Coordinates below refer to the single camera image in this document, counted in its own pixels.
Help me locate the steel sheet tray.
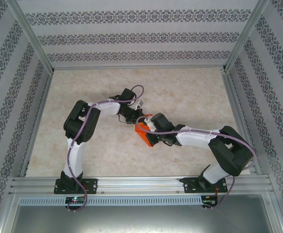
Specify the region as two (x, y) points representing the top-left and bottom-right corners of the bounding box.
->
(0, 205), (283, 233)

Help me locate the right controller board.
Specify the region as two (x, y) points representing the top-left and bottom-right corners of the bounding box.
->
(202, 195), (219, 207)

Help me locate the left controller board green light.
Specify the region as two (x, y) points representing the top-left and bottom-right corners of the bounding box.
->
(65, 197), (85, 204)

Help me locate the thin black left gripper cable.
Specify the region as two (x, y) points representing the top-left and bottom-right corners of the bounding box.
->
(118, 112), (130, 125)

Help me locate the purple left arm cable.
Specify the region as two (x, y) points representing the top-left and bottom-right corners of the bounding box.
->
(67, 84), (146, 214)

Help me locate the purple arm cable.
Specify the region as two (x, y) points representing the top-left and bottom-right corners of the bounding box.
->
(136, 116), (258, 209)
(67, 84), (146, 214)

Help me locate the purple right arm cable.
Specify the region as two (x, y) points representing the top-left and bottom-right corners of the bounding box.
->
(136, 116), (258, 209)

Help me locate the aluminium mounting rail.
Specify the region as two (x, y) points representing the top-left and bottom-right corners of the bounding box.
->
(9, 174), (275, 195)

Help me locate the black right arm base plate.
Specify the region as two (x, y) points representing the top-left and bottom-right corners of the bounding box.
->
(182, 176), (229, 194)

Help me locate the slotted grey cable duct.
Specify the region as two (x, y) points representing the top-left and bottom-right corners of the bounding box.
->
(18, 195), (203, 206)

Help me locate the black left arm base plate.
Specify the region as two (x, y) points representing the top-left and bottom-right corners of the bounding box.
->
(53, 178), (99, 196)

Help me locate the aluminium side rail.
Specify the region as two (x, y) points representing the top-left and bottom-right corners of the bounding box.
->
(18, 72), (54, 178)
(221, 71), (263, 175)

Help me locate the aluminium frame post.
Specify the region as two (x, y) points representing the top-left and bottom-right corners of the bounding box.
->
(222, 0), (271, 72)
(5, 0), (55, 75)

